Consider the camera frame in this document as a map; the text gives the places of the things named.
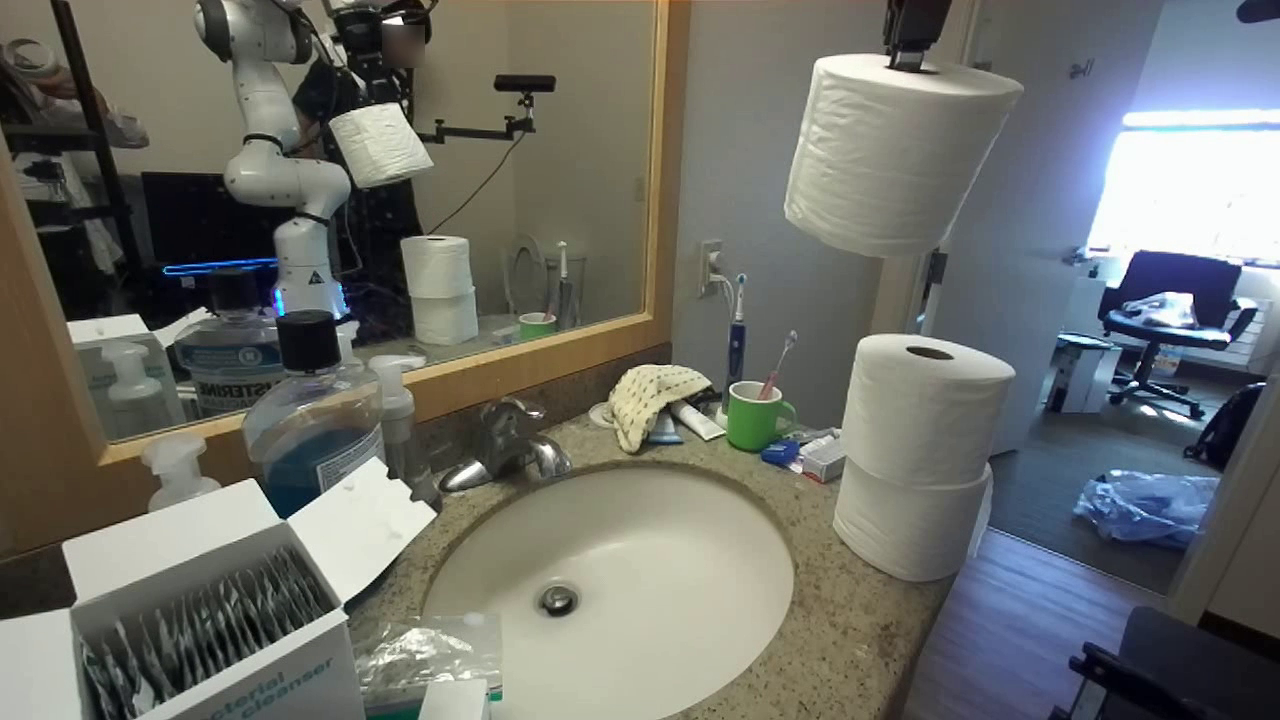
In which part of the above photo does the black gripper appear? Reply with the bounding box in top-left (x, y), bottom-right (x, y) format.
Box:
top-left (878, 0), bottom-right (958, 71)

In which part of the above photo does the white toilet paper roll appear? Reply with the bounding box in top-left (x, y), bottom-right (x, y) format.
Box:
top-left (832, 456), bottom-right (997, 587)
top-left (780, 52), bottom-right (1029, 259)
top-left (837, 333), bottom-right (1019, 492)

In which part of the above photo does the bright window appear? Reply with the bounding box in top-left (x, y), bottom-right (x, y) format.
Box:
top-left (1084, 105), bottom-right (1280, 271)

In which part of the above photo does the pink manual toothbrush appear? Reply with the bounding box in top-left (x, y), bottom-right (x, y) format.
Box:
top-left (761, 326), bottom-right (801, 397)

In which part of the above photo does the electric toothbrush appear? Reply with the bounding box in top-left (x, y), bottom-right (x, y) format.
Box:
top-left (720, 271), bottom-right (750, 392)

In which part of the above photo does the black office chair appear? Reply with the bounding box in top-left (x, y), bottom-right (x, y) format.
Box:
top-left (1095, 249), bottom-right (1264, 423)

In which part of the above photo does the white storage container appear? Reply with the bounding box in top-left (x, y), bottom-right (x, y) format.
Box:
top-left (1044, 333), bottom-right (1118, 416)

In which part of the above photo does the green ceramic mug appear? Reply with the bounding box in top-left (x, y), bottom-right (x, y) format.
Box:
top-left (724, 376), bottom-right (801, 456)

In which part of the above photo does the small white cardboard box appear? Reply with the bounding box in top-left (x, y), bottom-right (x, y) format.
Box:
top-left (790, 427), bottom-right (852, 485)

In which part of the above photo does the small blue packet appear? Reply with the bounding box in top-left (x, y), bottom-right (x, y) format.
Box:
top-left (756, 436), bottom-right (807, 471)

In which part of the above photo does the white toothpaste tube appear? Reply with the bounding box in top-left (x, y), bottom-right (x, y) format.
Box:
top-left (662, 397), bottom-right (731, 442)

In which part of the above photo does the cream patterned washcloth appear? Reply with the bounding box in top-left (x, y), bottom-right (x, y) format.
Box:
top-left (588, 361), bottom-right (716, 456)

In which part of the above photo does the black bag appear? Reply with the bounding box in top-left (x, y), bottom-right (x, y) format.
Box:
top-left (1181, 376), bottom-right (1266, 471)

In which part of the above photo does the blue plastic bag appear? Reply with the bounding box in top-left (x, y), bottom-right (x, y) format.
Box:
top-left (1073, 464), bottom-right (1223, 552)

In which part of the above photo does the chrome sink faucet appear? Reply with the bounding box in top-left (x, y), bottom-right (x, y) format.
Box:
top-left (432, 397), bottom-right (570, 501)

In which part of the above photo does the white oval sink basin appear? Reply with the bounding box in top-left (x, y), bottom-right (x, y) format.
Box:
top-left (418, 459), bottom-right (801, 720)

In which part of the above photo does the small clear soap pump bottle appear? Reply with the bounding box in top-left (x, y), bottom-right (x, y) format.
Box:
top-left (363, 352), bottom-right (432, 492)

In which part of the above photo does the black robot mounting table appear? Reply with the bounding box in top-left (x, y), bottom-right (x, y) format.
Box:
top-left (1044, 602), bottom-right (1280, 720)

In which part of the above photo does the clear bag with small box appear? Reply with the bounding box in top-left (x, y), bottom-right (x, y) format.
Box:
top-left (352, 611), bottom-right (509, 720)

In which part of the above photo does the clear pump dispenser bottle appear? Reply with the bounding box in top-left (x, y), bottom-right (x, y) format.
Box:
top-left (136, 436), bottom-right (225, 517)

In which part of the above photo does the open white box with packets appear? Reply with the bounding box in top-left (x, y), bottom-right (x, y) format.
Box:
top-left (0, 456), bottom-right (439, 720)

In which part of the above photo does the white wall outlet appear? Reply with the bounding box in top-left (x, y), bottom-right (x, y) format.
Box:
top-left (696, 238), bottom-right (735, 300)

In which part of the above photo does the wood framed wall mirror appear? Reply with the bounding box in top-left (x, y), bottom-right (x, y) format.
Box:
top-left (0, 0), bottom-right (692, 564)

